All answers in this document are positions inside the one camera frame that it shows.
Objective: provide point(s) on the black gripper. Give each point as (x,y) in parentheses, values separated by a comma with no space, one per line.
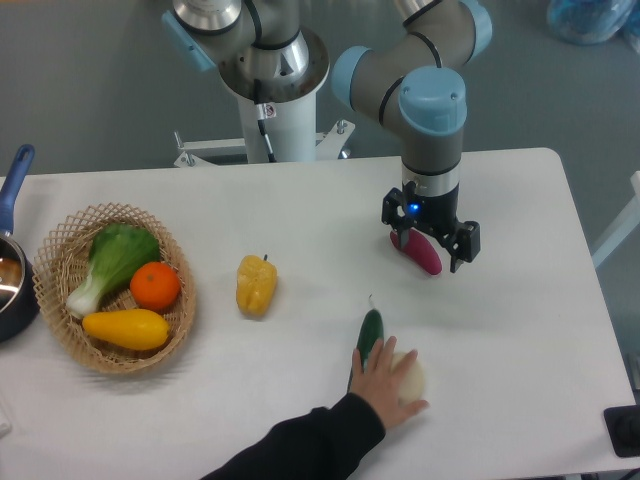
(429,203)

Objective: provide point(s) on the pale white onion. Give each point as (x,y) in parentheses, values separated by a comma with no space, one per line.
(411,389)

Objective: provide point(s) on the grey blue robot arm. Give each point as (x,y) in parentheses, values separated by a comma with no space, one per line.
(274,66)

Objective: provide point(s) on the black sleeved forearm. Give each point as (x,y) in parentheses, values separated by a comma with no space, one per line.
(327,443)

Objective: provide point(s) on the yellow mango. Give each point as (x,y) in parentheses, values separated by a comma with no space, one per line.
(134,329)

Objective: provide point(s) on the person's bare hand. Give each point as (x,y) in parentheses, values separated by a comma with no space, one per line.
(379,383)

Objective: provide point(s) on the magenta sweet potato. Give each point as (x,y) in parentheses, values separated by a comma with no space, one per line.
(419,250)

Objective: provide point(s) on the dark green cucumber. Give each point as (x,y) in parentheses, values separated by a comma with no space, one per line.
(372,329)

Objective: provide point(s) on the yellow bell pepper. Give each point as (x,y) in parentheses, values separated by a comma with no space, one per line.
(256,282)

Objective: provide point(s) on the blue plastic bag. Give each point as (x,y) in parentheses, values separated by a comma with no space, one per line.
(588,23)

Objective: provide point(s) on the black device at edge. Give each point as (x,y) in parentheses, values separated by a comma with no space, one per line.
(622,424)

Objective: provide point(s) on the orange fruit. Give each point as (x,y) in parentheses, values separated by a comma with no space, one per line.
(155,286)

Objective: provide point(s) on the green bok choy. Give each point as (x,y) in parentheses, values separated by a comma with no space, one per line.
(117,252)

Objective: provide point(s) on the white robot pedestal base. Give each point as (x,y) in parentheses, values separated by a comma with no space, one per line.
(271,132)

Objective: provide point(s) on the white frame bar right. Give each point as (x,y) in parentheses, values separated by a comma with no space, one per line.
(620,228)

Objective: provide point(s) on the blue handled saucepan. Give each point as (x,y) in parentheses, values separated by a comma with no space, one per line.
(19,306)

